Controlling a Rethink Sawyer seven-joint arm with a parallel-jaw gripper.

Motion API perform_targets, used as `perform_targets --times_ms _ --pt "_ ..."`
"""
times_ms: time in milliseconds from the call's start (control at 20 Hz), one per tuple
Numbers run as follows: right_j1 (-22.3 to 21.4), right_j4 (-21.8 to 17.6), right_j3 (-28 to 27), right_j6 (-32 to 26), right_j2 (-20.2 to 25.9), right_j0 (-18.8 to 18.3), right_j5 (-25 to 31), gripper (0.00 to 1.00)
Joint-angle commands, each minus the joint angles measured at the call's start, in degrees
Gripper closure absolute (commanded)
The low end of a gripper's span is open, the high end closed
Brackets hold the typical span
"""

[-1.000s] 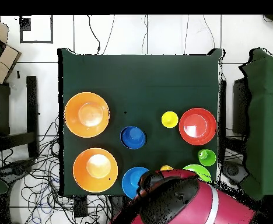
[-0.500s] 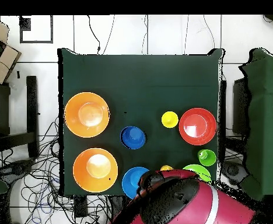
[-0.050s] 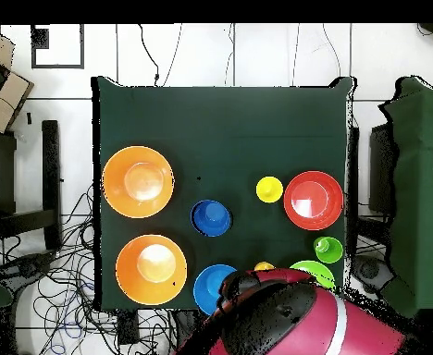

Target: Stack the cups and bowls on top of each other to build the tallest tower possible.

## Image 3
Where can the yellow plastic cup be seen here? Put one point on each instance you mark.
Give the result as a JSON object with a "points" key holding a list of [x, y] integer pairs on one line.
{"points": [[264, 266], [269, 189]]}

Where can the light blue plastic bowl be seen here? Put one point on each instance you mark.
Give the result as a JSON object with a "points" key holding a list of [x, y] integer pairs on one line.
{"points": [[207, 288]]}

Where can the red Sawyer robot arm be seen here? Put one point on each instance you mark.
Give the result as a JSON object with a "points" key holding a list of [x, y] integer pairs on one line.
{"points": [[294, 321]]}

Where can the black square floor frame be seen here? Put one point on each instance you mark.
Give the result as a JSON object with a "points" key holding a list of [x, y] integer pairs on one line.
{"points": [[33, 48]]}

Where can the black power adapter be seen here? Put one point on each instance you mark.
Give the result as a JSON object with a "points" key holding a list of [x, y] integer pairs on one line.
{"points": [[127, 327]]}

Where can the dark green tablecloth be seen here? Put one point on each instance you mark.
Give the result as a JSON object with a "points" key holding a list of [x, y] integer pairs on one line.
{"points": [[220, 129]]}

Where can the orange plastic bowl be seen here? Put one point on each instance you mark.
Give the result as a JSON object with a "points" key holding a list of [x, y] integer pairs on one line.
{"points": [[142, 281], [138, 181]]}

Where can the green plastic bowl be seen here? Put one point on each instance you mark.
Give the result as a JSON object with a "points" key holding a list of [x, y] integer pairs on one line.
{"points": [[316, 270]]}

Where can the black stand frame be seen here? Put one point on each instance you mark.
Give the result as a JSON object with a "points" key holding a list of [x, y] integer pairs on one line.
{"points": [[50, 166]]}

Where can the green plastic cup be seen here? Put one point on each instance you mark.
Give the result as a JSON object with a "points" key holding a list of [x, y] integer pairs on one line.
{"points": [[328, 250]]}

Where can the dark blue plastic bowl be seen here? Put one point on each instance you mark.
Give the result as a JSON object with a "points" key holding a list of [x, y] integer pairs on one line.
{"points": [[211, 218]]}

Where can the black box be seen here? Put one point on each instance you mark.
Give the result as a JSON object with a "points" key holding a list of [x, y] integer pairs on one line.
{"points": [[381, 170]]}

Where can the black equipment base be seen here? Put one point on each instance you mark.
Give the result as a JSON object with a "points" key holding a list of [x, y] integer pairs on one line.
{"points": [[27, 268], [370, 271]]}

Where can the red plastic bowl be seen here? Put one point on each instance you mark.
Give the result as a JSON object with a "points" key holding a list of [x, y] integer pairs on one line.
{"points": [[313, 200]]}

